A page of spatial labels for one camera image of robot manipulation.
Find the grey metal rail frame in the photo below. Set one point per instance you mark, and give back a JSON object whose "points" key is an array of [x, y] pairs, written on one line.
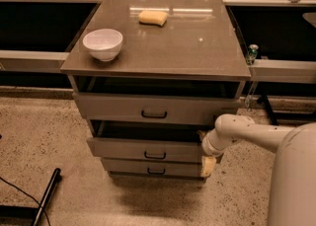
{"points": [[265, 70]]}

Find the green bottle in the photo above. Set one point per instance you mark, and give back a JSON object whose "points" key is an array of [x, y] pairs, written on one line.
{"points": [[252, 53]]}

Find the black stand leg right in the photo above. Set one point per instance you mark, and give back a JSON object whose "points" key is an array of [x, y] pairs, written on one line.
{"points": [[269, 109]]}

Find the white bowl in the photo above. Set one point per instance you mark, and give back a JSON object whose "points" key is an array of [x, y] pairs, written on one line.
{"points": [[103, 44]]}

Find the black stand leg left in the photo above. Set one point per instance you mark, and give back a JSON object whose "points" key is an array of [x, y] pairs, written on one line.
{"points": [[54, 180]]}

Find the grey top drawer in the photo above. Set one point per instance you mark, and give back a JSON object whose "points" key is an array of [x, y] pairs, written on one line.
{"points": [[157, 109]]}

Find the grey drawer cabinet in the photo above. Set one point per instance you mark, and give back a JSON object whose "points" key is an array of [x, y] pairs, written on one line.
{"points": [[194, 54]]}

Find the grey bottom drawer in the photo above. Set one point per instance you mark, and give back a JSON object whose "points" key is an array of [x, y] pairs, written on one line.
{"points": [[151, 168]]}

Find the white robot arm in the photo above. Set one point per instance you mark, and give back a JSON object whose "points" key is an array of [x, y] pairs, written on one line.
{"points": [[292, 200]]}

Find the grey drawer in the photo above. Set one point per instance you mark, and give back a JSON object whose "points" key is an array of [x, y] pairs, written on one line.
{"points": [[151, 168], [147, 141], [157, 109]]}

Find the black stand leg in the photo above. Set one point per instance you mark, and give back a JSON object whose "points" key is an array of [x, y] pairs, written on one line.
{"points": [[269, 109], [54, 180]]}

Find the yellow sponge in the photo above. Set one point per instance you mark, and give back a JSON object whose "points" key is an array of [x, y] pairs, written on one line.
{"points": [[157, 18]]}

